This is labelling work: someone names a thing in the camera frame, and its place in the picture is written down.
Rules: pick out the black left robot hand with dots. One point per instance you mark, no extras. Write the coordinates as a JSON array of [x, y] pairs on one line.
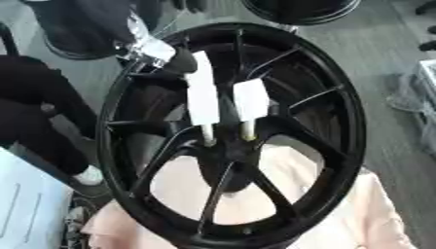
[[180, 62]]

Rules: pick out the white pin with long head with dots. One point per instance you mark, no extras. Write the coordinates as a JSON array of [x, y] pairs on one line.
[[202, 94]]

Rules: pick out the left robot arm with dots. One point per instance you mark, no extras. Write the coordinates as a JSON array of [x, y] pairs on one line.
[[149, 48]]

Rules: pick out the white pin with short head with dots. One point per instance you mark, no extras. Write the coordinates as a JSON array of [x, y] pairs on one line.
[[251, 99]]

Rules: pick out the black spoked wheel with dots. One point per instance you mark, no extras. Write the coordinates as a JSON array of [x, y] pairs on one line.
[[335, 136]]

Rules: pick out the person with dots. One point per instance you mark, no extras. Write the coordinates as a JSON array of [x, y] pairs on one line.
[[28, 107]]

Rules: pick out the clear plastic bag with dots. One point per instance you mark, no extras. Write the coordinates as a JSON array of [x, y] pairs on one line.
[[411, 103]]

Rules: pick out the black office chair base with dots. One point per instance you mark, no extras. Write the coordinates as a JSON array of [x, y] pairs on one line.
[[427, 27]]

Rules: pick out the white box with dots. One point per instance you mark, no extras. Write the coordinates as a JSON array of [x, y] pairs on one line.
[[429, 76]]

